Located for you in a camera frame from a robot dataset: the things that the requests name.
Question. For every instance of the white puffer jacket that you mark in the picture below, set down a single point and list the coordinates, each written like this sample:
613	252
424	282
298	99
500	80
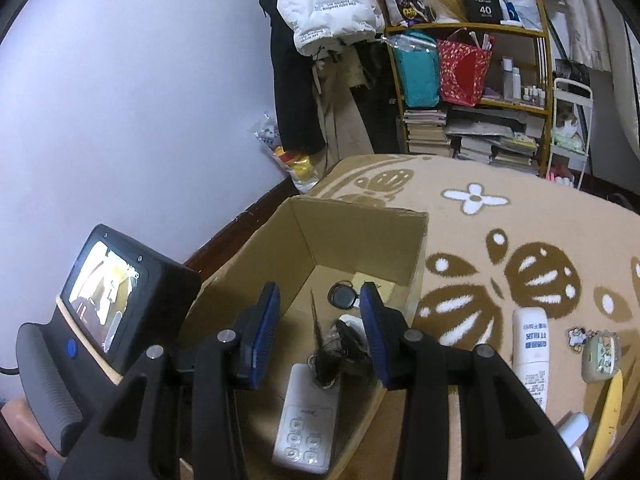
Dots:
325	0

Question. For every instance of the white power strip box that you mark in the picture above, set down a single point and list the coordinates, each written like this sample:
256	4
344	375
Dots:
305	425

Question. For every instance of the row of small cosmetic bottles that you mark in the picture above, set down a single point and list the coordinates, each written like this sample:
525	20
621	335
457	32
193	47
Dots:
534	96

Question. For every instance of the white tube with text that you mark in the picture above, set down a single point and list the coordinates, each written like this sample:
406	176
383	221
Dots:
532	360

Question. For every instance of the dark wooden bed frame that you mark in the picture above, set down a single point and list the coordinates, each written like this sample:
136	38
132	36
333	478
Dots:
240	225

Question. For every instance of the cartoon badge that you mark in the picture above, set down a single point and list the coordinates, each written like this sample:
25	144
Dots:
576	337

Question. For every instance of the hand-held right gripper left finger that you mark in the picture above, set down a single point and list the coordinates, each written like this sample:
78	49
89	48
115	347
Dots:
265	330

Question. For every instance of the black key fob bunch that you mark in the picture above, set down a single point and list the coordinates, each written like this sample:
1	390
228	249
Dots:
332	355

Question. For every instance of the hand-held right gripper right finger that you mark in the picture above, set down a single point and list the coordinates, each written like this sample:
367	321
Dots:
376	340

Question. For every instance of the yellow oval case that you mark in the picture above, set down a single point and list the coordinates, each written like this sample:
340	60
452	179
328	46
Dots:
607	420

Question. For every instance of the snack bags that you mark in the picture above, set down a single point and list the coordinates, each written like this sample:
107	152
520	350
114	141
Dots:
272	135

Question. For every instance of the pile of magazines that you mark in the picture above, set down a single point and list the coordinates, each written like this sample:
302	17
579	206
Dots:
500	145

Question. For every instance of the cardboard box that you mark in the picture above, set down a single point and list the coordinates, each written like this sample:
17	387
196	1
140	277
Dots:
350	240

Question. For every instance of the round black key fob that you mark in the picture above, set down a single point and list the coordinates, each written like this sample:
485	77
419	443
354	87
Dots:
342	294

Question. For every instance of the black coat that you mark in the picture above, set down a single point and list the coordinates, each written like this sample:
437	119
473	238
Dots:
295	110

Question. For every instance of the beige coat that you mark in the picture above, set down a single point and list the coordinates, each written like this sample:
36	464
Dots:
350	130

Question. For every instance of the stack of books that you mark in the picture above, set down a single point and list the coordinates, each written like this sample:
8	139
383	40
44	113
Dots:
425	132

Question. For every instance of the teal bag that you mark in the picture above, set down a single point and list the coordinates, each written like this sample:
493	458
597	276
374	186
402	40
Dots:
420	75

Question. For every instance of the green cartoon earbuds case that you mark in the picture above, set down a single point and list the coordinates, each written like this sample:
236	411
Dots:
600	360

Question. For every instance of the grey bottle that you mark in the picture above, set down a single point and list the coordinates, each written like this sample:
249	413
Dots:
516	85

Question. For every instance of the white cart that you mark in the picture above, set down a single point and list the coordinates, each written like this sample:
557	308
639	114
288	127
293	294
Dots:
575	82

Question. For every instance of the person's left hand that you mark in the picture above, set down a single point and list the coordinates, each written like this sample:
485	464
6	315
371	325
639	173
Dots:
15	425

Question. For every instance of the red gift bag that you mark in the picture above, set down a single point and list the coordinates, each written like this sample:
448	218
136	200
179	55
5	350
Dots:
462	75

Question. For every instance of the black box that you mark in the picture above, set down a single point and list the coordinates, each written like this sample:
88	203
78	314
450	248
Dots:
482	7

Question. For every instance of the wooden shelf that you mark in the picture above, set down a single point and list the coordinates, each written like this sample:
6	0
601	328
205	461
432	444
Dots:
465	29

